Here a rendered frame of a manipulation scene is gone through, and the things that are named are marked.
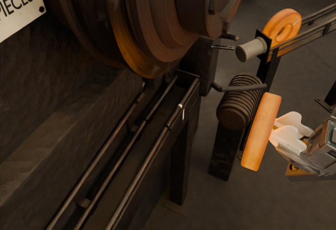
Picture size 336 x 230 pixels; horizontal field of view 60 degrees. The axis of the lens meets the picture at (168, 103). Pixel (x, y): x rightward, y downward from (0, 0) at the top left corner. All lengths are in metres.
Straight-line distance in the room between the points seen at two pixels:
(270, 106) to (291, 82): 1.49
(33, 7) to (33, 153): 0.23
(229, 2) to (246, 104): 0.55
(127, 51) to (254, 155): 0.29
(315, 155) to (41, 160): 0.46
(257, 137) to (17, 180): 0.40
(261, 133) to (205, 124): 1.14
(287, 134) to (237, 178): 0.95
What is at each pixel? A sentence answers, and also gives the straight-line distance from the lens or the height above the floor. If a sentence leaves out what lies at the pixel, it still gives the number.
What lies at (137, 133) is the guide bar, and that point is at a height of 0.70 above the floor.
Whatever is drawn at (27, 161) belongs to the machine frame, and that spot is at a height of 0.87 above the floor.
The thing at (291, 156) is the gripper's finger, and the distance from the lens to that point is 0.58.
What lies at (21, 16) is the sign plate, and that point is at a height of 1.08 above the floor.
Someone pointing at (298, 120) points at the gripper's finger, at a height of 0.87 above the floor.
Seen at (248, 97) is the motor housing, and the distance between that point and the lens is 1.08.
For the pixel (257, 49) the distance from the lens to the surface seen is 1.04.
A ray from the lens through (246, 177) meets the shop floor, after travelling 1.51.
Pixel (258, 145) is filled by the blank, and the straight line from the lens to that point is 0.53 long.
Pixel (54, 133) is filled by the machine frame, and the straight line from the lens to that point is 0.55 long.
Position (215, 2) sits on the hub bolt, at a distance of 0.42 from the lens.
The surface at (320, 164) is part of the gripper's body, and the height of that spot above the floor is 0.83.
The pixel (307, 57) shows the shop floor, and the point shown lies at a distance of 2.28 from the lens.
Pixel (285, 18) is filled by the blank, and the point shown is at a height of 0.77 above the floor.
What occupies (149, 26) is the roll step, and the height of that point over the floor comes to 1.06.
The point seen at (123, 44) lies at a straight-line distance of 0.40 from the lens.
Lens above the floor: 1.28
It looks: 47 degrees down
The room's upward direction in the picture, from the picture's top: straight up
